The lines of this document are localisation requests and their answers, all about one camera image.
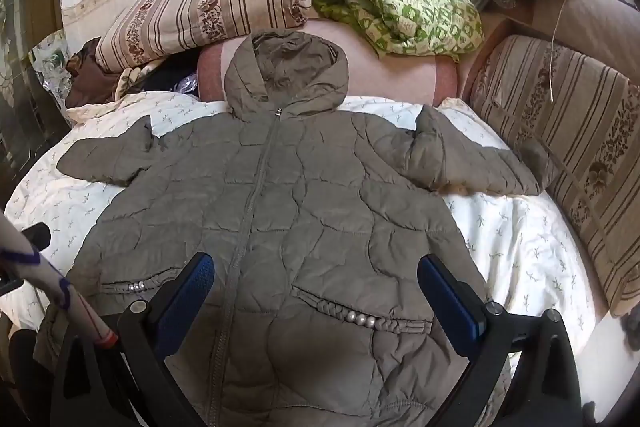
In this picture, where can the dark brown clothing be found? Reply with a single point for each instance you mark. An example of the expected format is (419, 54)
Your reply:
(87, 82)

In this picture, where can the floral plastic bag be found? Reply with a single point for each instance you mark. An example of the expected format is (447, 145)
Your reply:
(50, 62)

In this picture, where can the white floral bed sheet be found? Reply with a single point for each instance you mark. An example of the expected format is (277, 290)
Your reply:
(525, 247)

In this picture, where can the pink quilted bolster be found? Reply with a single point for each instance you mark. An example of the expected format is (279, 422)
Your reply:
(390, 72)

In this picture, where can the striped floral beige cushion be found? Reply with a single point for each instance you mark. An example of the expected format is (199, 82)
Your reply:
(575, 132)
(200, 12)

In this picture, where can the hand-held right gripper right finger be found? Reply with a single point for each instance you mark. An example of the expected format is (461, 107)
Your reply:
(446, 298)

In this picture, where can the olive quilted hooded jacket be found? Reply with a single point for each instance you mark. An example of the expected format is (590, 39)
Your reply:
(310, 207)

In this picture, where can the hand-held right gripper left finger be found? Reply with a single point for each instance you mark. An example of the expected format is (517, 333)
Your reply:
(191, 288)

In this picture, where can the green patterned blanket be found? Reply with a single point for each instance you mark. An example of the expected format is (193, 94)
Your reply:
(410, 7)

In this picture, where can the black cloth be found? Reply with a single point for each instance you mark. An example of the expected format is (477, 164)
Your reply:
(165, 79)

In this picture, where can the brown sofa backrest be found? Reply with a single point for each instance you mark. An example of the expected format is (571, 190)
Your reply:
(595, 27)

